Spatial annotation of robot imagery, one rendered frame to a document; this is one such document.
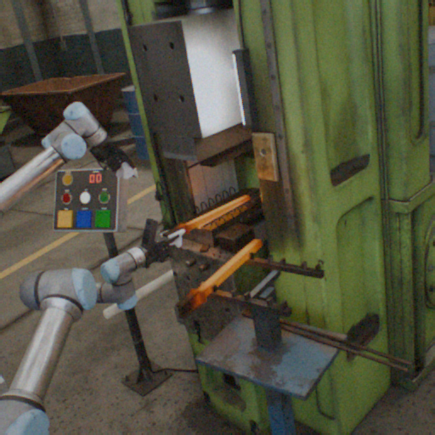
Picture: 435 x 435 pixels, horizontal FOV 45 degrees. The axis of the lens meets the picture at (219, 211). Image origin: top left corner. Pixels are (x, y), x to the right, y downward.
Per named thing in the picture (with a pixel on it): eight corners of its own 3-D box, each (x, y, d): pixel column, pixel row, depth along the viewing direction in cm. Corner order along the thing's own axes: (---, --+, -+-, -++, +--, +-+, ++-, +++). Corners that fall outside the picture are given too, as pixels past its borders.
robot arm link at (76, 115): (57, 114, 180) (76, 98, 182) (77, 137, 187) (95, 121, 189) (64, 118, 174) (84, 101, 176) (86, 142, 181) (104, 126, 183)
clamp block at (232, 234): (236, 254, 198) (234, 239, 196) (220, 250, 204) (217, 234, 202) (257, 241, 205) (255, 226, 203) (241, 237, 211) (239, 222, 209)
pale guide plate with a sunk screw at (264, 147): (276, 181, 185) (270, 135, 179) (257, 178, 192) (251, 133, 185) (279, 179, 187) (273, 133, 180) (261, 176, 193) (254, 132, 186)
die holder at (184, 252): (247, 360, 210) (229, 262, 193) (185, 330, 236) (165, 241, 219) (327, 293, 244) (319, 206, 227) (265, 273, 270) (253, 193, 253)
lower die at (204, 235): (214, 247, 207) (210, 228, 203) (181, 237, 220) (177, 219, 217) (280, 207, 232) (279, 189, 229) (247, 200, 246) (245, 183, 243)
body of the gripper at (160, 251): (161, 251, 203) (137, 265, 196) (157, 232, 200) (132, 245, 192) (174, 257, 198) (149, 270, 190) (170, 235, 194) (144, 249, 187)
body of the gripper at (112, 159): (104, 172, 196) (84, 149, 189) (119, 155, 199) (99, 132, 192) (116, 174, 191) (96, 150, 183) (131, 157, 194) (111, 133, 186)
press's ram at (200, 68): (219, 140, 180) (199, 17, 164) (150, 132, 207) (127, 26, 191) (294, 108, 205) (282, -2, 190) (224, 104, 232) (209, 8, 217)
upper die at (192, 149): (198, 162, 193) (193, 137, 189) (164, 157, 207) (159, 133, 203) (270, 129, 218) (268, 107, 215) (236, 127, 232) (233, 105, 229)
